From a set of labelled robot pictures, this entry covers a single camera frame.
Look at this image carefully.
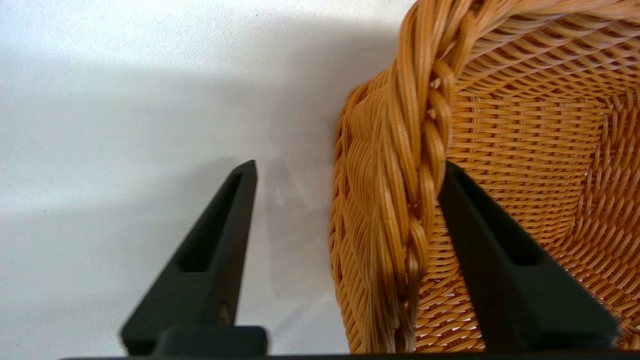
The orange woven wicker basket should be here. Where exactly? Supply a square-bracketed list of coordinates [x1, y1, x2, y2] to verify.
[328, 0, 640, 355]

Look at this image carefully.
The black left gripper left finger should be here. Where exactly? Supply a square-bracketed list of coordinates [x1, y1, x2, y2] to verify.
[119, 159, 269, 356]

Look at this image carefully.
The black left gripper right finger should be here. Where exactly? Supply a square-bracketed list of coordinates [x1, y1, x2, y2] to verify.
[437, 161, 620, 352]

